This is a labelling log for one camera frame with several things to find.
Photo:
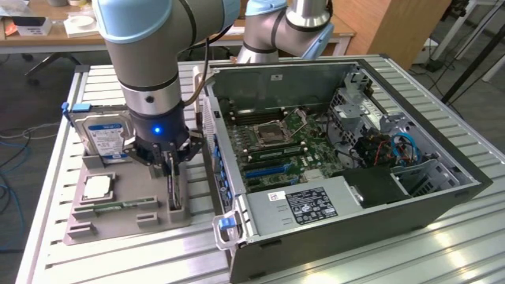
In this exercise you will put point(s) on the green motherboard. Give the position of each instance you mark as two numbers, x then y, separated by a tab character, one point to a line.
316	142

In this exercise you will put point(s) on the silver chipset heatsink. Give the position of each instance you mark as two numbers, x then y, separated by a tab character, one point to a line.
314	175

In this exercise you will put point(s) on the silver socket cover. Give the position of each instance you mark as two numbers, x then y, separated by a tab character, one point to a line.
298	111

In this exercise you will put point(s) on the black power brick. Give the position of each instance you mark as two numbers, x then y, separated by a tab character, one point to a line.
433	65

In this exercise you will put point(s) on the blue plastic case latch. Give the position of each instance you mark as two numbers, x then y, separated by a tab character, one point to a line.
225	224

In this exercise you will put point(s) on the wooden cabinet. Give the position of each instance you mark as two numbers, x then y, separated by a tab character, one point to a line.
394	29

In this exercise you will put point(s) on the black expansion slot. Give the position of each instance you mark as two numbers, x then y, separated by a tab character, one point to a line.
260	166

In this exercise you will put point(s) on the grey parts rack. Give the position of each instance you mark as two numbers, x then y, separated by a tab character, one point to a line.
118	225

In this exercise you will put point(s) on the black plastic shroud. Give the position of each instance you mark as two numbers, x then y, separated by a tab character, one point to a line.
374	186

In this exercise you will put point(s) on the hard disk blue carrier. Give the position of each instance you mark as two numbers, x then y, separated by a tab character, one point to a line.
104	136

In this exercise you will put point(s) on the grey power supply unit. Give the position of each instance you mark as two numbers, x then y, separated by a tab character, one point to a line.
276	213

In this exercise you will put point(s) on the white box black label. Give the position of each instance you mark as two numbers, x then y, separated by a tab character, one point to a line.
33	29

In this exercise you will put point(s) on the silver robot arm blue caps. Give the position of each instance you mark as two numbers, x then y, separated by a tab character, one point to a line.
141	44

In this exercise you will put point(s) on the black open PC case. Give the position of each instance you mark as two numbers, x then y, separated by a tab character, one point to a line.
354	236

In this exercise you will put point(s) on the CPU socket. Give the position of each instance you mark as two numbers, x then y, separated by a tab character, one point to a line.
272	134

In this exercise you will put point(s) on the graphics card black cooler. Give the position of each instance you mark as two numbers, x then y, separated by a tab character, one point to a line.
174	186

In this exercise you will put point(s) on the silver CPU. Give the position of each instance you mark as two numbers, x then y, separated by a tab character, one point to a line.
96	187

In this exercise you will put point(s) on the white square dish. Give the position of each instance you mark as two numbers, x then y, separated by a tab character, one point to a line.
80	29

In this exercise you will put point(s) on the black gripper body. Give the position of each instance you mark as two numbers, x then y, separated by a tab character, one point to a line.
157	130

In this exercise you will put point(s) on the black stand pole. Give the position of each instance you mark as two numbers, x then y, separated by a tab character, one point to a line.
473	68

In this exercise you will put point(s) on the wooden desk white frame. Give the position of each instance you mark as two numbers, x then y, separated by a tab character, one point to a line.
50	41
220	40

